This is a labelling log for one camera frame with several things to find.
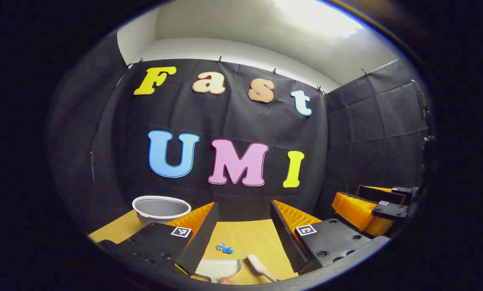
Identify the white dustpan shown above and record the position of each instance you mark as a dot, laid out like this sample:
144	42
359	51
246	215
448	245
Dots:
219	267

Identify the small white broom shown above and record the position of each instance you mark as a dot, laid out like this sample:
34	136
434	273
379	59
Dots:
257	264

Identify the ceiling light panel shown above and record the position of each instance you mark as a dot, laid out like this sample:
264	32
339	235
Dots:
318	18

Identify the wooden desktop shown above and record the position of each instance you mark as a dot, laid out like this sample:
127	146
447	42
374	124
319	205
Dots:
249	238

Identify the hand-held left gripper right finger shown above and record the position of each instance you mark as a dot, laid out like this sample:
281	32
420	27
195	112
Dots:
286	234

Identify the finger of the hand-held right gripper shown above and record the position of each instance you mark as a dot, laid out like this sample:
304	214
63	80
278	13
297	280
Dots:
391	211
381	195

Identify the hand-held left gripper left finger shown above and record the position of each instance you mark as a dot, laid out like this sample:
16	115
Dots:
201	242

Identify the blue paper trash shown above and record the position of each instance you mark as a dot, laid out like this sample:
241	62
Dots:
225	248

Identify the white garbage bin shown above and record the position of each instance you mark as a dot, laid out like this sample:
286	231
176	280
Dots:
160	212

